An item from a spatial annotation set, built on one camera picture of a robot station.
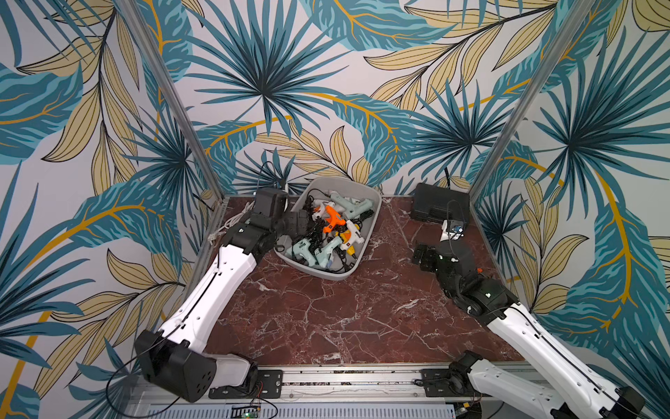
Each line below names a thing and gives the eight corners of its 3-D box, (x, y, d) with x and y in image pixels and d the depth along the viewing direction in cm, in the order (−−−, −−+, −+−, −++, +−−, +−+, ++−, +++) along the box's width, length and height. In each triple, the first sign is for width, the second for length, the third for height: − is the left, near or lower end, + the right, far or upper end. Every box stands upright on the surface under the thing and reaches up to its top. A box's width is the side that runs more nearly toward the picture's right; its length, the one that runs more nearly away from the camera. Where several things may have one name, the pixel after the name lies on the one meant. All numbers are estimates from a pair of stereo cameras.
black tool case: (415, 226, 112) (419, 216, 107) (407, 191, 125) (410, 181, 120) (471, 226, 112) (478, 216, 107) (457, 192, 125) (462, 181, 120)
